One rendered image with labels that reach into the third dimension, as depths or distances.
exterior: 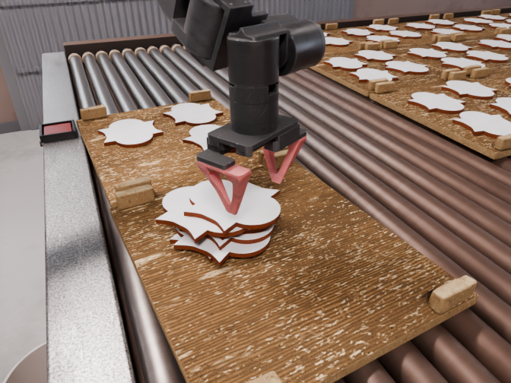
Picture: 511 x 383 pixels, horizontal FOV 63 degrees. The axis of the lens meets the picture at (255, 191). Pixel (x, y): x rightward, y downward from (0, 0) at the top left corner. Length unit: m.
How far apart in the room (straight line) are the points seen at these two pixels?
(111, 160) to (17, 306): 1.27
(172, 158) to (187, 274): 0.34
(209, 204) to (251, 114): 0.17
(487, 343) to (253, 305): 0.26
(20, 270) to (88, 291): 1.63
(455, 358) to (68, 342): 0.43
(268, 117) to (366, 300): 0.25
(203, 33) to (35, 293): 1.70
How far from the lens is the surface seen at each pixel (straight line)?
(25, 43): 3.57
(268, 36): 0.47
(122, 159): 0.85
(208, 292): 0.52
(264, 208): 0.57
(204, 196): 0.60
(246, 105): 0.47
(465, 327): 0.57
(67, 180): 0.86
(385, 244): 0.62
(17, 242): 2.41
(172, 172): 0.78
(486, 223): 0.76
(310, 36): 0.52
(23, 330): 1.93
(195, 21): 0.50
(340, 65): 1.44
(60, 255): 0.67
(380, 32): 2.08
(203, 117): 1.00
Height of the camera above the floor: 1.31
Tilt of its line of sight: 32 degrees down
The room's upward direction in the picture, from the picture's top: straight up
